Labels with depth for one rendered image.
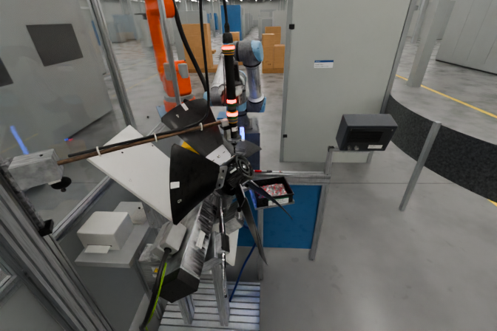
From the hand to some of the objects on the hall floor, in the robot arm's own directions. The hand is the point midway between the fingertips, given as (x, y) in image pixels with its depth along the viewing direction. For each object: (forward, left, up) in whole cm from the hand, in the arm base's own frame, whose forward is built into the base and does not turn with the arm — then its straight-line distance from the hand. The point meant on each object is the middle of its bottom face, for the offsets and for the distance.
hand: (228, 92), depth 84 cm
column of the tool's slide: (+42, -61, -148) cm, 166 cm away
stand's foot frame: (+14, -22, -150) cm, 152 cm away
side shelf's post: (+12, -58, -149) cm, 160 cm away
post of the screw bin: (-18, +8, -151) cm, 152 cm away
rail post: (-37, +50, -152) cm, 164 cm away
